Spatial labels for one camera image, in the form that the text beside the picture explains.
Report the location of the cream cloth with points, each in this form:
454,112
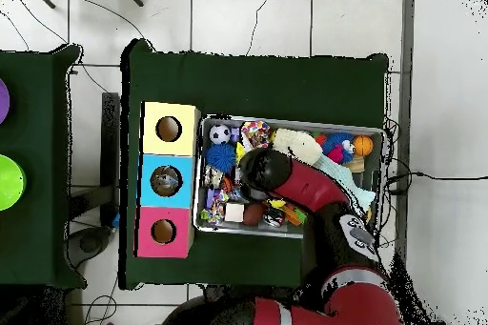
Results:
297,146

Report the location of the mint green cloth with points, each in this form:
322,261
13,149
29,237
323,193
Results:
343,176

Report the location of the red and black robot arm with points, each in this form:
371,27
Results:
312,187

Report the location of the silver mesh bin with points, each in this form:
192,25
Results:
217,126

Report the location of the wooden box with three holes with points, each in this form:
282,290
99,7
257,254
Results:
187,142

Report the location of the blue spiky ball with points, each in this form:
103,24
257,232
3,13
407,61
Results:
221,157

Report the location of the orange striped tiger plush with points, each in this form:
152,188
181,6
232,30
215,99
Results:
227,184

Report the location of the small soccer ball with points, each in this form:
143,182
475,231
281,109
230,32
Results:
220,133

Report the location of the brown toy football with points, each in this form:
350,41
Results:
253,214

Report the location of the dark green tablecloth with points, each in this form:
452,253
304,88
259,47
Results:
248,81

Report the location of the blue spiky toy with eyes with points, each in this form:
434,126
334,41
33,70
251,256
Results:
337,146

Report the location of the small orange basketball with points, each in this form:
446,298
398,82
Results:
363,146

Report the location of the side table with green cloth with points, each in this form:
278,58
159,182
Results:
34,149

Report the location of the lime green disc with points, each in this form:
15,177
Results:
9,182

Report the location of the purple disc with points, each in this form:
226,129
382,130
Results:
3,102

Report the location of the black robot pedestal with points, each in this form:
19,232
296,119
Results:
244,290

